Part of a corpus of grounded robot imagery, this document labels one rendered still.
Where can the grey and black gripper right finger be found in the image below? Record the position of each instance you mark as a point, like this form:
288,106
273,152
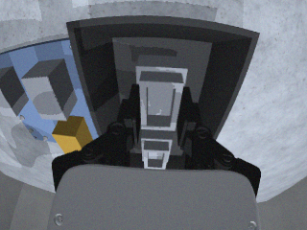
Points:
201,150

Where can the grey metal block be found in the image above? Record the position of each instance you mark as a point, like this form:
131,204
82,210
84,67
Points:
49,86
12,95

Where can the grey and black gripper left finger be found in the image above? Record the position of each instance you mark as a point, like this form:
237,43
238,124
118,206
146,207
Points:
110,148

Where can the small brass block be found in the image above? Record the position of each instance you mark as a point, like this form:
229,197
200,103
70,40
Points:
72,134

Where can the grey stepped block with square pocket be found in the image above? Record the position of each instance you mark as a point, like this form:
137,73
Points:
156,146
160,80

